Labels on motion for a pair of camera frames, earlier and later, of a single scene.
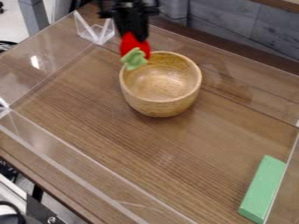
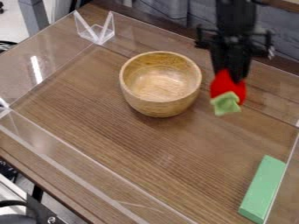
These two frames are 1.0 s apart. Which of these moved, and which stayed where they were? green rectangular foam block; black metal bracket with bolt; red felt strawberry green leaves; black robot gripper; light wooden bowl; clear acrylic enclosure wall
Moved: black robot gripper; red felt strawberry green leaves
Stayed: green rectangular foam block; light wooden bowl; clear acrylic enclosure wall; black metal bracket with bolt
